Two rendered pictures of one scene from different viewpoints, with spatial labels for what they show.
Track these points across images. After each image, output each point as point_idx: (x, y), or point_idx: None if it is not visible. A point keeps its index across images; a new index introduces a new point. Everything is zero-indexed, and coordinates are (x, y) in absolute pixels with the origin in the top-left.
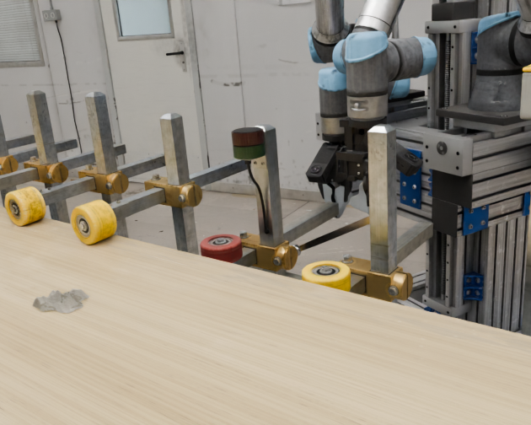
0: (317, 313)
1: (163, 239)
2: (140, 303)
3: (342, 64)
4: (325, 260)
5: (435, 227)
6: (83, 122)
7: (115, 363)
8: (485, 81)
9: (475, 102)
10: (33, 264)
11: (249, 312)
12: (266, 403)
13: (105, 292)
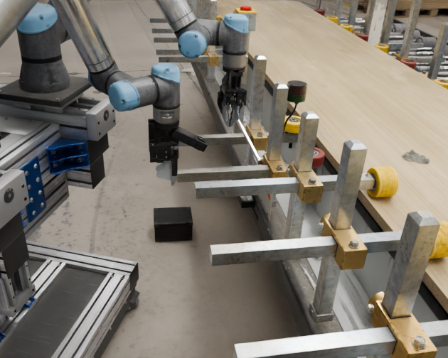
0: (320, 114)
1: None
2: (379, 143)
3: (206, 47)
4: (286, 122)
5: (94, 185)
6: None
7: (400, 128)
8: (60, 64)
9: (65, 82)
10: (428, 193)
11: (340, 123)
12: (364, 106)
13: (391, 155)
